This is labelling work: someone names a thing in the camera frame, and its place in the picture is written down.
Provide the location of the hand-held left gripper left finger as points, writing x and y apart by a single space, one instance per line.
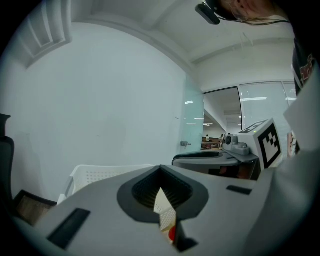
105 215

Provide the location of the black office chair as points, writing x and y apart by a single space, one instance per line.
5 160

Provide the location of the small red object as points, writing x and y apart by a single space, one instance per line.
172 232

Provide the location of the person's head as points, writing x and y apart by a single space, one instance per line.
247 8

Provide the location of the person's dark printed shirt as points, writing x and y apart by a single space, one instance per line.
306 67

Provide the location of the white perforated plastic basket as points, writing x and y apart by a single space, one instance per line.
100 176

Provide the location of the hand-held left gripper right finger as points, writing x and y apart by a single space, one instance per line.
220 215

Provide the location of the brown wooden tables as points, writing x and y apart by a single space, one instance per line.
211 145

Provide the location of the frosted glass door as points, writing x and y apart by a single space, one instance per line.
194 120

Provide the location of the grey fisheye camera on gripper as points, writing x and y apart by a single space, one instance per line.
233 142

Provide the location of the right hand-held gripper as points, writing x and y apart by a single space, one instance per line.
268 142

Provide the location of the wooden board with black edge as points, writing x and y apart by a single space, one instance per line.
32 207

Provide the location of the black head-worn camera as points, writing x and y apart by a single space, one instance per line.
207 13

